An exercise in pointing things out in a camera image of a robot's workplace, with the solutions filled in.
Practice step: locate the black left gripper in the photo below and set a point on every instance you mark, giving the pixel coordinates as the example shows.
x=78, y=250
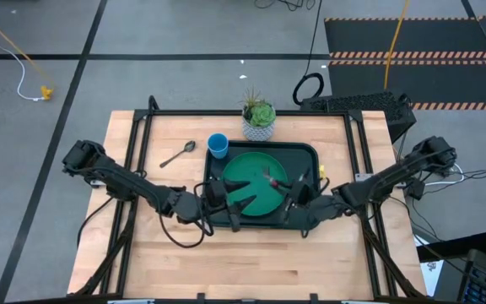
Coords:
x=233, y=220

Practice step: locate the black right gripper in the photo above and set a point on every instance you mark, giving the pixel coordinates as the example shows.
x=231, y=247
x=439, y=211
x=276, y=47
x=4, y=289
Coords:
x=306, y=215

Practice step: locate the green plastic plate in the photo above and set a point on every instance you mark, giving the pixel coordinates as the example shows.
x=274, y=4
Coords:
x=249, y=186

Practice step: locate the blue plastic cup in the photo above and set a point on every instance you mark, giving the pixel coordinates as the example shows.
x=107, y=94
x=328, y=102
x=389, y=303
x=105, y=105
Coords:
x=218, y=145

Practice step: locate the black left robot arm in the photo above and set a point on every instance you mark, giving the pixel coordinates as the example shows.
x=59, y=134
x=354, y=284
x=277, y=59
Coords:
x=129, y=186

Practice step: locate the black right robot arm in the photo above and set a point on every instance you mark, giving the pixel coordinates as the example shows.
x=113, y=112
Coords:
x=386, y=186

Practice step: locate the black plastic tray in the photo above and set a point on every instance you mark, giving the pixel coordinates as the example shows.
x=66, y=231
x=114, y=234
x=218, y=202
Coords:
x=302, y=156

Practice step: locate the silver metal spoon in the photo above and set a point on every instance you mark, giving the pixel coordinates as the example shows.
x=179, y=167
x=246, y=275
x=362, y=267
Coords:
x=189, y=146

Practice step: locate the small yellow clip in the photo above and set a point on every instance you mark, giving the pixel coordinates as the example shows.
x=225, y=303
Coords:
x=322, y=171

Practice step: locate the succulent in white patterned pot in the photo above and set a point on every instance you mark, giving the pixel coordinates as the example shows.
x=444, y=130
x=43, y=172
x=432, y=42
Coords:
x=260, y=120

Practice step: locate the black hazard-striped floor mat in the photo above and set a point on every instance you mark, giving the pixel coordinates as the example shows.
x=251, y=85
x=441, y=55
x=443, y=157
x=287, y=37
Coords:
x=403, y=84
x=403, y=38

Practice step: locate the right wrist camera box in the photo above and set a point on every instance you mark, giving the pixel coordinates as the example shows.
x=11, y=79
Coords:
x=301, y=193

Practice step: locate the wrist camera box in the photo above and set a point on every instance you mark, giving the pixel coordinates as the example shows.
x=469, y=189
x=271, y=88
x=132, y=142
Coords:
x=301, y=193
x=215, y=193

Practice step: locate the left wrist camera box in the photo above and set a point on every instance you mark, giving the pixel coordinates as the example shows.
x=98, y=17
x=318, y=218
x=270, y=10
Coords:
x=215, y=193

